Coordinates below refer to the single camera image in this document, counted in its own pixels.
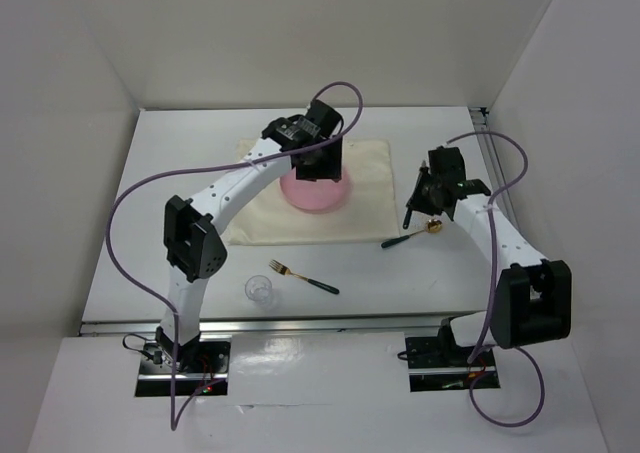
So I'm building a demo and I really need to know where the gold knife green handle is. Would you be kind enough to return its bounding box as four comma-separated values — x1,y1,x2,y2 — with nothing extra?
402,208,413,230

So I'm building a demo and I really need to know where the gold spoon green handle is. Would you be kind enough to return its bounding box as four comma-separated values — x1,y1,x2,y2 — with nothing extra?
380,219,442,250

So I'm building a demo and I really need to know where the pink plastic plate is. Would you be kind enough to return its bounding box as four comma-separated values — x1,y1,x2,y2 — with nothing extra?
279,168,352,214

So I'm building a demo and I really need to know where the cream cloth placemat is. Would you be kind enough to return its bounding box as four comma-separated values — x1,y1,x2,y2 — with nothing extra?
225,139,399,246

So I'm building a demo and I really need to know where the clear drinking glass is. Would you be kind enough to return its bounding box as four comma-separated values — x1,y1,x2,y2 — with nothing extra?
244,275,276,310

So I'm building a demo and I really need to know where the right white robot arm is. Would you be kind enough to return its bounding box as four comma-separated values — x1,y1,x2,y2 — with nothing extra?
405,146,572,365

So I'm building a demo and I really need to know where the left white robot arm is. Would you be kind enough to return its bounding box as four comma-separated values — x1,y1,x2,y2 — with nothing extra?
156,100,344,372

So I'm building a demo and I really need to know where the aluminium frame rail right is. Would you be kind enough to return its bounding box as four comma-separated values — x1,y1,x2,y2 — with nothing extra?
468,105,551,327

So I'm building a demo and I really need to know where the aluminium frame rail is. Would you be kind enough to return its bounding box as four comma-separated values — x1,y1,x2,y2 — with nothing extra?
78,311,475,337
468,105,551,327

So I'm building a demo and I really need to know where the gold fork green handle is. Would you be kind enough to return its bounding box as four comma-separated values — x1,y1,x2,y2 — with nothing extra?
269,260,340,295

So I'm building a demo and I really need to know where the aluminium frame rail front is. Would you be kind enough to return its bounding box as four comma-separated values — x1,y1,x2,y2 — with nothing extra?
78,311,475,337

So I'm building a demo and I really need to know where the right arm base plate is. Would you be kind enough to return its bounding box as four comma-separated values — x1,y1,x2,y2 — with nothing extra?
397,326,500,392

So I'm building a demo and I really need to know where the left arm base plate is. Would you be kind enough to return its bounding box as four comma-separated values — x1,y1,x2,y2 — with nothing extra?
122,333,231,397

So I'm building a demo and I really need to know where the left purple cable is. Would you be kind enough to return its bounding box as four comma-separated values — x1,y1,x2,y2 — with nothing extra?
106,80,364,431

